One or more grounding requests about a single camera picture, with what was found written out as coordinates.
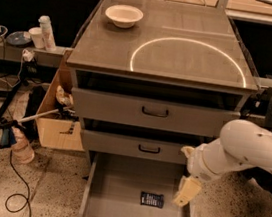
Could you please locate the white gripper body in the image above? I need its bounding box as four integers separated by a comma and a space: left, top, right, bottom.
186, 144, 219, 183

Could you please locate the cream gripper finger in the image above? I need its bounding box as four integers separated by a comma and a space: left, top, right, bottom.
173, 176, 202, 207
181, 146, 194, 157

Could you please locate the dark blue rxbar chocolate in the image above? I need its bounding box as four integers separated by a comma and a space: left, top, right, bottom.
140, 191, 164, 209

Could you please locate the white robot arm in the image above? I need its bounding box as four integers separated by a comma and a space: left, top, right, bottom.
173, 119, 272, 207

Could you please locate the grey open bottom drawer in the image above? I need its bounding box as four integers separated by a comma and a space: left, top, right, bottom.
77, 153, 192, 217

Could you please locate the grey drawer cabinet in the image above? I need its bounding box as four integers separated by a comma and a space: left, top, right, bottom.
43, 0, 270, 217

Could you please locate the grey middle drawer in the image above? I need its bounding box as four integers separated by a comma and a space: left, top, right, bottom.
81, 130, 187, 165

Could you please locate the grey top drawer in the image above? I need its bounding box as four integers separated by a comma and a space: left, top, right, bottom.
72, 88, 239, 137

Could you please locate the cardboard box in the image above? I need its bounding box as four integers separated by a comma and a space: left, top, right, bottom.
35, 50, 84, 151

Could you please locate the grabber stick tool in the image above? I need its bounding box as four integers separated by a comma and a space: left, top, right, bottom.
0, 106, 75, 129

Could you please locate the crumpled paper bag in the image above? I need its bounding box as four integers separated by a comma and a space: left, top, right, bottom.
55, 86, 74, 106

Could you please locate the white paper bowl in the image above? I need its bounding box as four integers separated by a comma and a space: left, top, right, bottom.
105, 4, 143, 29

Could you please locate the white spray bottle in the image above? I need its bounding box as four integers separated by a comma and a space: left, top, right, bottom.
38, 15, 57, 52

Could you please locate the white power adapter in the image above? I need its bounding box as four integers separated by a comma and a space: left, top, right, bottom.
22, 49, 35, 62

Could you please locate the white paper cup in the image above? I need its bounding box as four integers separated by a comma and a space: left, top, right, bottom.
29, 27, 45, 49

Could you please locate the blue plate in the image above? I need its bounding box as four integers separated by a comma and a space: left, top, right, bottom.
6, 31, 32, 47

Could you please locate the black floor cable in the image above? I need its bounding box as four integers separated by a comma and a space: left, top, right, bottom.
0, 149, 41, 217

